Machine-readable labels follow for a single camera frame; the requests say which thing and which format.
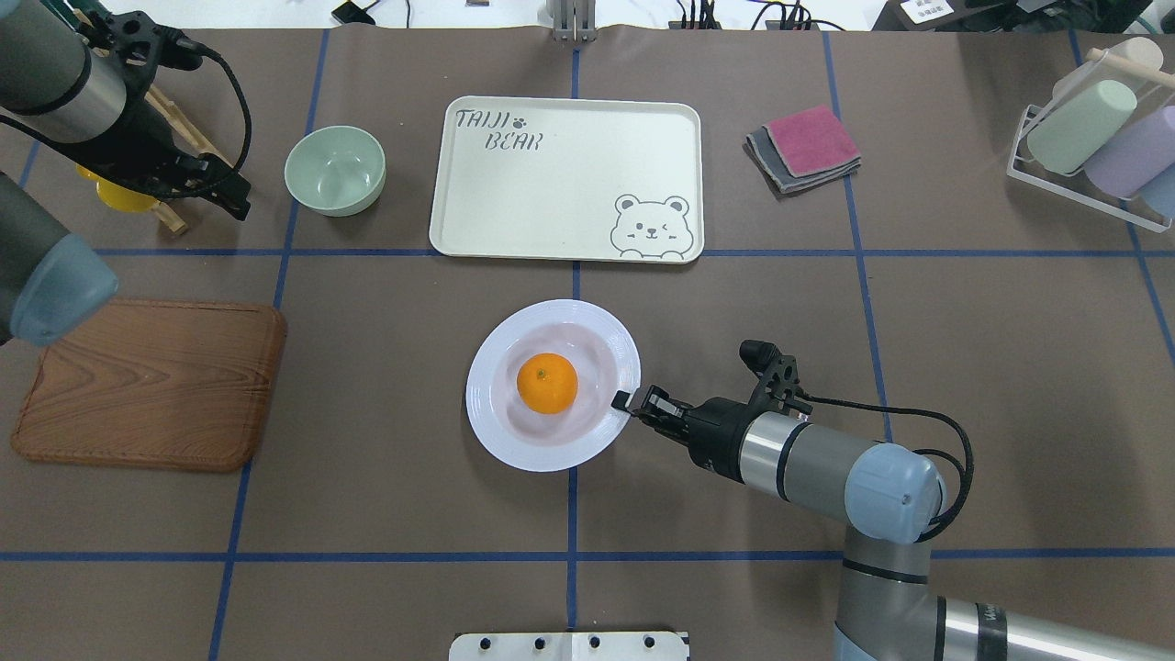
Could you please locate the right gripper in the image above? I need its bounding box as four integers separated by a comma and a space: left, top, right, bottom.
611, 385, 759, 484

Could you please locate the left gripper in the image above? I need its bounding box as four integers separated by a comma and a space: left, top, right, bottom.
78, 65, 251, 221

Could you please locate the white round plate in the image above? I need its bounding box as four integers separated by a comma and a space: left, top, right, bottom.
465, 298, 642, 472

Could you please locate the orange fruit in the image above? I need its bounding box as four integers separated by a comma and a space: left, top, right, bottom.
515, 353, 578, 414

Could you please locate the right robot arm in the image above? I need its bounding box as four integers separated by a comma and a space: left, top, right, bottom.
611, 385, 1171, 660

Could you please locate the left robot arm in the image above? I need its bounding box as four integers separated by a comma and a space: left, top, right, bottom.
4, 1, 253, 348

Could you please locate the cream bear tray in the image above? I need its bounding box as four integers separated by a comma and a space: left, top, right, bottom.
429, 95, 705, 263

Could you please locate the wooden drying rack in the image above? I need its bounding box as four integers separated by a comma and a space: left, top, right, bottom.
62, 1, 251, 237

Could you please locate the yellow mug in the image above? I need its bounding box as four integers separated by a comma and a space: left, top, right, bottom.
75, 164, 159, 213

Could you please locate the green bowl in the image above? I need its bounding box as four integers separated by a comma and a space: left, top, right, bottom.
283, 124, 387, 218

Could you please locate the wooden cutting board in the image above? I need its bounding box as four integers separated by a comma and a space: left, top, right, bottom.
11, 298, 288, 472

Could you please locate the grey cloth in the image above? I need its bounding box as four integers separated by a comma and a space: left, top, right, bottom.
745, 127, 861, 196

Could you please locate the green cup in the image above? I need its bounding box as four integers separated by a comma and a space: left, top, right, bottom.
1025, 80, 1137, 175

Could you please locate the purple cup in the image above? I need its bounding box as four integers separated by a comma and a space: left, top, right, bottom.
1083, 106, 1174, 198

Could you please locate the blue cup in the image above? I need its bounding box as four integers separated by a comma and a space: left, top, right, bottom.
1140, 164, 1175, 218

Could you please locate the beige cup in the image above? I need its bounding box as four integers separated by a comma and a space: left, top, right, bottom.
1052, 38, 1164, 99

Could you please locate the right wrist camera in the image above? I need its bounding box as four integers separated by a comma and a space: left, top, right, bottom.
739, 340, 811, 417

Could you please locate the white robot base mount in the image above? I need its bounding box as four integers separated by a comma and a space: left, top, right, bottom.
448, 630, 691, 660

